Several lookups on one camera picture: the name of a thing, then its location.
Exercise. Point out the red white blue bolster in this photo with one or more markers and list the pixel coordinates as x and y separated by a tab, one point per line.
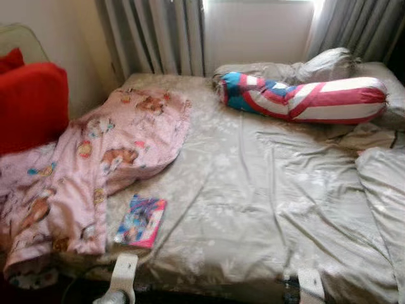
316	100

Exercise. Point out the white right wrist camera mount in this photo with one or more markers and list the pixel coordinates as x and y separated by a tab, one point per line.
311	285

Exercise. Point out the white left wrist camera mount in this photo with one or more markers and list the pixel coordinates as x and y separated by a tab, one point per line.
124	272

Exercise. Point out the crumpled beige floral bundle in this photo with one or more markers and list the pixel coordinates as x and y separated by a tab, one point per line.
316	63

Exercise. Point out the grey curtain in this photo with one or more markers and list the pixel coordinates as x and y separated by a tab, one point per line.
361	25
152	35

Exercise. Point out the red folded mattress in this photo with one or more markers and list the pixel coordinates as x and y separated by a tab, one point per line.
31	104

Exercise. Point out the pink cartoon print blanket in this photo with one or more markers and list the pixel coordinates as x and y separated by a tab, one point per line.
107	145

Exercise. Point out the folded beige cloth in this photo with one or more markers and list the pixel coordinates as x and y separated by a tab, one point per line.
364	136

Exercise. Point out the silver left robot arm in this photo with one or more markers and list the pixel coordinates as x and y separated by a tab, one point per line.
112	297

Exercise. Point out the bed with beige floral sheet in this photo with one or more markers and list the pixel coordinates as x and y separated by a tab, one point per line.
266	202

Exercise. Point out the colourful picture book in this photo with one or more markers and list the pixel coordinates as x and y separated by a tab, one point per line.
140	221

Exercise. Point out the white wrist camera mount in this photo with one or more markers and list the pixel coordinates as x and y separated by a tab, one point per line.
311	285
124	272

